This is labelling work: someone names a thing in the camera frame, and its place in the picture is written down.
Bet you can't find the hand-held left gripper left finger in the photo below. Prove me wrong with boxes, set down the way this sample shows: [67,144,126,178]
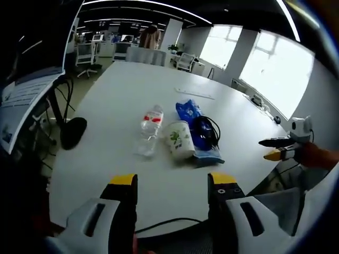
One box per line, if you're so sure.
[58,173,138,254]

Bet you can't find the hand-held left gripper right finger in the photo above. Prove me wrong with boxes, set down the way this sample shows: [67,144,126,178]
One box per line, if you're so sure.
[207,171,288,254]

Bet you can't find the black cable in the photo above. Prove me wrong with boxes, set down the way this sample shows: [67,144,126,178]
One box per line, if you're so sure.
[192,115,221,150]
[134,217,205,234]

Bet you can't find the blue plastic packet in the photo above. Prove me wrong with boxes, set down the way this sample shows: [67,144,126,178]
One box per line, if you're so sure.
[175,99,225,165]

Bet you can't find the clear plastic water bottle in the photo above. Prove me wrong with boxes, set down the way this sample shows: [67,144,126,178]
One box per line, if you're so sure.
[135,104,164,158]

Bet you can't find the white paper cup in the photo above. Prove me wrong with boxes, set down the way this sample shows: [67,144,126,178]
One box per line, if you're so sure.
[162,120,196,160]

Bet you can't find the black round stand base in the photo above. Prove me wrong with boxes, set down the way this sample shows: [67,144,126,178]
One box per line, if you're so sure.
[60,117,88,150]

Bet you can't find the white ruler strip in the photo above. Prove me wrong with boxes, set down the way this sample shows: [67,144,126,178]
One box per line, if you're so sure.
[174,87,216,101]

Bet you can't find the white table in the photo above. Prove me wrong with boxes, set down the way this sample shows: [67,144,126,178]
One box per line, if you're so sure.
[49,61,289,238]

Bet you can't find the white mesh office chair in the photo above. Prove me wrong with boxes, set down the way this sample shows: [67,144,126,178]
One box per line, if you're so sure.
[175,52,197,72]

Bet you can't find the white printed board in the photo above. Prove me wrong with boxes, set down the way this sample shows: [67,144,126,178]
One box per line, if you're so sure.
[0,66,66,155]

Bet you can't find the grey chair backrest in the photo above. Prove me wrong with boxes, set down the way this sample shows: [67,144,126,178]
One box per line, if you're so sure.
[125,46,167,66]

